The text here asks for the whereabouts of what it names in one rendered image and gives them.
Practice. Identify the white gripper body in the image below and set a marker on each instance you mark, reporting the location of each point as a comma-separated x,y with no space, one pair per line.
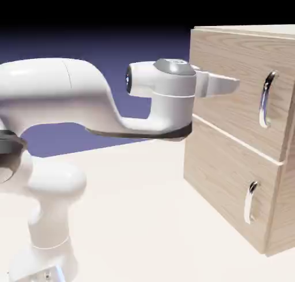
219,86

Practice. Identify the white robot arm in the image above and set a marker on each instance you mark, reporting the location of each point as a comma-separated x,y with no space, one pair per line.
57,90

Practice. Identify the large light wood door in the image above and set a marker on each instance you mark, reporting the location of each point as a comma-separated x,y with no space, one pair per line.
230,56

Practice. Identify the light wood cabinet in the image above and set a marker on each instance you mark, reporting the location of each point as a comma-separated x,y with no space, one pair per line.
239,129

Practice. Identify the small light wood door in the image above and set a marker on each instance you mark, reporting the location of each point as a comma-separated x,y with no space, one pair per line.
219,171

